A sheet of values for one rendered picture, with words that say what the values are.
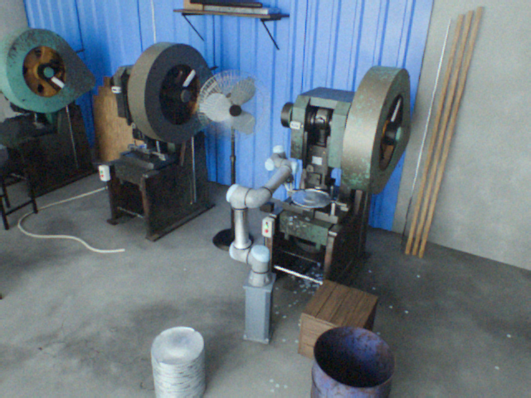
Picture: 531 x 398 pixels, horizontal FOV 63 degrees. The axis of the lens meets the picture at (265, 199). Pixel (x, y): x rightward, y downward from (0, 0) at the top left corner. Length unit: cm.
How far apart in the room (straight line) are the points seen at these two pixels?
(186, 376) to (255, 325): 64
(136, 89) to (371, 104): 182
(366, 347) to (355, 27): 268
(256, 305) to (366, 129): 130
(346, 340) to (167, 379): 101
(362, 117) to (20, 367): 258
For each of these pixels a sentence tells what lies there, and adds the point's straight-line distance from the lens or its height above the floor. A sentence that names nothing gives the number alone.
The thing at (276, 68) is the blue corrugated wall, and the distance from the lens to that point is 449.
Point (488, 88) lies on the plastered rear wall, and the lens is 399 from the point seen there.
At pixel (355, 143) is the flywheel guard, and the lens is 261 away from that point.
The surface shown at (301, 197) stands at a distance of 318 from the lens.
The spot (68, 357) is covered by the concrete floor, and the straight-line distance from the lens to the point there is 319.
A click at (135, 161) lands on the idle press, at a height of 68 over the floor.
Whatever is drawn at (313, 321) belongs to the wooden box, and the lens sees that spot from 279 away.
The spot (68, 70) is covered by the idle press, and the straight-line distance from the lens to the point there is 523.
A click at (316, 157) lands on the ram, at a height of 108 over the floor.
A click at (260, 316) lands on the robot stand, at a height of 22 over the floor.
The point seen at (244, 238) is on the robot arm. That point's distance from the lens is 272.
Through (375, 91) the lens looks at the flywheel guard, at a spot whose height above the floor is 164.
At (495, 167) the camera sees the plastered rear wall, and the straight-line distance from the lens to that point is 413.
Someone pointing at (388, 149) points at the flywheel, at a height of 114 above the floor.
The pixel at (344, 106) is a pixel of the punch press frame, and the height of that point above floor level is 148.
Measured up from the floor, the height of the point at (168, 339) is 33.
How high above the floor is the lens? 215
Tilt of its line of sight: 26 degrees down
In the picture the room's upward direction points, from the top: 2 degrees clockwise
